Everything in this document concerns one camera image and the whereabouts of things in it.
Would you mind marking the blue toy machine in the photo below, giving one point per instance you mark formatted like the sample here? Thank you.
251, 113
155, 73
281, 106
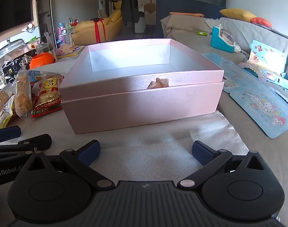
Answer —
218, 41

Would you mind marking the orange pumpkin bucket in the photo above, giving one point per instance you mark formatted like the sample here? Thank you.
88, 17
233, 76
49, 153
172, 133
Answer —
41, 60

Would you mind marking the black television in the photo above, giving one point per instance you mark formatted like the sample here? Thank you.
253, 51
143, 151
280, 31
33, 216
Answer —
9, 4

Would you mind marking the yellow pillow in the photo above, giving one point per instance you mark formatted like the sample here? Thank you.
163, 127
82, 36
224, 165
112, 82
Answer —
238, 14

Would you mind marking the pink plush toy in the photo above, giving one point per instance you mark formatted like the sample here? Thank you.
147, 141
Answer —
63, 50

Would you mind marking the pale blue packaging card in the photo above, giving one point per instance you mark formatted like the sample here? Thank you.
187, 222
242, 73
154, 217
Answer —
229, 71

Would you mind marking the glass jar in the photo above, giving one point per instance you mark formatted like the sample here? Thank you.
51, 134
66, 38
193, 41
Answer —
9, 54

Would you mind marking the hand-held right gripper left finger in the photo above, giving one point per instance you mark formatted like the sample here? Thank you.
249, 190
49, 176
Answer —
88, 152

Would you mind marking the small red green toy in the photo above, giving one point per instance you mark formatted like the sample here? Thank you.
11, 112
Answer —
73, 22

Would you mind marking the grey sofa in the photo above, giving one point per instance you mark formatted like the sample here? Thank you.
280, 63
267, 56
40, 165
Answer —
189, 28

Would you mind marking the red yellow rice cracker packet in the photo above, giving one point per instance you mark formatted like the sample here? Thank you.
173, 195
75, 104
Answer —
48, 94

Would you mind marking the white woven cloth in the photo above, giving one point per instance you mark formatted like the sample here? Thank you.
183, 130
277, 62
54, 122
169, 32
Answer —
146, 146

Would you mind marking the orange pillow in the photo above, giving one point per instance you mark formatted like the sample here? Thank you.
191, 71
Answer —
262, 21

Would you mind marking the clear bread packet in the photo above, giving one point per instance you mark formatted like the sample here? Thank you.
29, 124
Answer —
23, 94

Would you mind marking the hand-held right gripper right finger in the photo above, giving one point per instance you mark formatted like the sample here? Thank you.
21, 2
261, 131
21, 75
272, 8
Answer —
203, 152

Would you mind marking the white sticker sheet card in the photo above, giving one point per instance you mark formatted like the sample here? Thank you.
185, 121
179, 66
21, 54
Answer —
269, 56

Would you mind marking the cartoon toy pack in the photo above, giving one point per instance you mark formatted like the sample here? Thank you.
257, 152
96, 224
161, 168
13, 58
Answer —
271, 78

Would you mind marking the yellow white snack packet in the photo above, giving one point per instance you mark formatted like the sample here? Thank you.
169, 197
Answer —
5, 115

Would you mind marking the orange carrot bolster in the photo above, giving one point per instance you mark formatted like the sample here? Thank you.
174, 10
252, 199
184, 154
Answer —
186, 14

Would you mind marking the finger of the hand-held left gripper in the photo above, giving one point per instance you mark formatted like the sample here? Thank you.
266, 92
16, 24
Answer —
35, 141
6, 133

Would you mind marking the pink box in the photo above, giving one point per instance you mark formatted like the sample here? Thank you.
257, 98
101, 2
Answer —
134, 108

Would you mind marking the beige chair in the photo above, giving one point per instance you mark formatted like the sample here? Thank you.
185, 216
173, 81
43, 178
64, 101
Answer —
150, 11

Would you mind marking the yellow beanbag sofa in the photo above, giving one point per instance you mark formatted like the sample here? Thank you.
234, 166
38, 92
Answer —
87, 30

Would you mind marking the blue cabinet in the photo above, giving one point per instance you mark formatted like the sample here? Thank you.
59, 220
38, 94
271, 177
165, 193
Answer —
181, 4

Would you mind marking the blue cartoon bunny card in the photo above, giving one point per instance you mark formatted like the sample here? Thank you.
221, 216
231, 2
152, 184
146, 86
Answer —
260, 108

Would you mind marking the white shelf unit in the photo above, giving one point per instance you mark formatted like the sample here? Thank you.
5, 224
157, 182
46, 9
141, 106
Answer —
43, 16

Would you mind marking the red ribbon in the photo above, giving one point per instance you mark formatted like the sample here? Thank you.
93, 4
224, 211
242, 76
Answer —
97, 32

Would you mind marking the black printed bag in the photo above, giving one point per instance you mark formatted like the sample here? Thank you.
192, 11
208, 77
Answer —
18, 63

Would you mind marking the yellow picture book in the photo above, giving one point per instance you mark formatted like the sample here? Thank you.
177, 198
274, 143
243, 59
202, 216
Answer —
75, 51

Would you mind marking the dark hanging coat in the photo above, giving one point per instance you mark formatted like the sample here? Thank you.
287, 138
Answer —
129, 4

